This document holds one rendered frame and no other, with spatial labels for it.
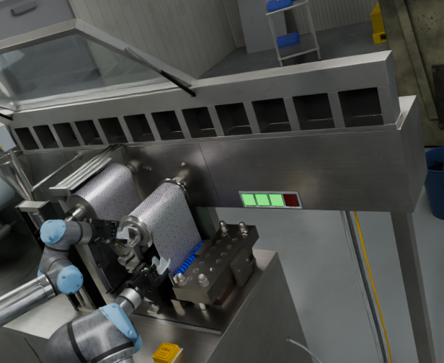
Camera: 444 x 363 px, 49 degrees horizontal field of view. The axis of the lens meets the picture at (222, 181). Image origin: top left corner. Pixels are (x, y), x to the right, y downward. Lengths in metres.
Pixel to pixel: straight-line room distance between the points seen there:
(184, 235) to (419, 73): 2.72
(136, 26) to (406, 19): 4.70
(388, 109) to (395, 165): 0.19
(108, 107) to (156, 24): 6.17
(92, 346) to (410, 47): 3.38
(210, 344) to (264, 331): 0.33
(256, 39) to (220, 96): 7.65
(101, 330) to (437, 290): 2.16
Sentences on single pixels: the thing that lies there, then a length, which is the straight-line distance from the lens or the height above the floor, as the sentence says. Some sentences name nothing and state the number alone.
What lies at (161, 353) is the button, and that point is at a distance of 1.80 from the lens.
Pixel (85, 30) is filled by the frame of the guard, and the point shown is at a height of 1.97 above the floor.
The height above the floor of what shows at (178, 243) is 1.12.
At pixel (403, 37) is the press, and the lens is 4.16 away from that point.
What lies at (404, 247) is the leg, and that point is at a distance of 2.01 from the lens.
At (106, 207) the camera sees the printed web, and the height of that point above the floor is 1.32.
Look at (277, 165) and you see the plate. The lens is 1.76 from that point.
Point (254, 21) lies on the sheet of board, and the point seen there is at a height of 0.52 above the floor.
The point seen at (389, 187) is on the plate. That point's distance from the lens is 1.66.
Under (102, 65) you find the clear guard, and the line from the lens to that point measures 1.76.
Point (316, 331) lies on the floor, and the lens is 2.97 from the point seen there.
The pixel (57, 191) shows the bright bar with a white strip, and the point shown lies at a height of 1.45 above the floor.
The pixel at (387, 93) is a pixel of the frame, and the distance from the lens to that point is 1.51.
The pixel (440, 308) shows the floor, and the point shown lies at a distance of 2.99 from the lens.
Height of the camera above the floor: 2.10
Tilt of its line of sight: 26 degrees down
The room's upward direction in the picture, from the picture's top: 20 degrees counter-clockwise
